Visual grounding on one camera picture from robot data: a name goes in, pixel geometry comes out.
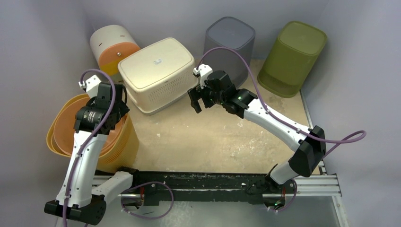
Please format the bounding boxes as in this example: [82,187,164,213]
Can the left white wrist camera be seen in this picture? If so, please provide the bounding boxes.
[78,75,101,98]

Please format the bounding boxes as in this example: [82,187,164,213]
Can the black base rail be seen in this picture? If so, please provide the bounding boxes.
[124,170,295,206]

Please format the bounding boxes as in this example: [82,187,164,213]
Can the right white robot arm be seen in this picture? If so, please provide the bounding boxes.
[188,65,326,192]

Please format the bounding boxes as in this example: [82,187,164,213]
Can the aluminium frame rail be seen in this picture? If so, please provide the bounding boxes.
[92,162,341,213]

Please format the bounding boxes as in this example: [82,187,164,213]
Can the white mini drawer cabinet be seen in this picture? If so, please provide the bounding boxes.
[89,25,140,83]

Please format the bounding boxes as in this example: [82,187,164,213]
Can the grey plastic basket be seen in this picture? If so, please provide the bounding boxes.
[202,17,256,88]

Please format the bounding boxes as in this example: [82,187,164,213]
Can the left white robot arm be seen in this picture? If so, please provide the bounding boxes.
[44,82,141,226]

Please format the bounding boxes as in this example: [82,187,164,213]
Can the orange plastic basin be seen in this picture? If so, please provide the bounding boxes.
[51,94,129,157]

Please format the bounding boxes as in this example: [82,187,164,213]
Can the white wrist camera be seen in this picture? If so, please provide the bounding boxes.
[78,75,101,98]
[193,64,213,89]

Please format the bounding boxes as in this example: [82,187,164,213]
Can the white plastic basket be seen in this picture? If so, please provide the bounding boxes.
[117,37,198,115]

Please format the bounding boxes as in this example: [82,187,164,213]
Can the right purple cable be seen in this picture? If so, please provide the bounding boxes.
[197,47,367,214]

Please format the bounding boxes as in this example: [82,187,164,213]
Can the yellow plastic basket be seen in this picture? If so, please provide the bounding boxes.
[46,93,140,175]

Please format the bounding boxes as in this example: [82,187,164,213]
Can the green plastic basket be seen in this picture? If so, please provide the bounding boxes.
[257,21,328,98]

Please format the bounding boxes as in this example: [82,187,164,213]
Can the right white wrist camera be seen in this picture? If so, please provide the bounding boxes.
[193,64,213,89]

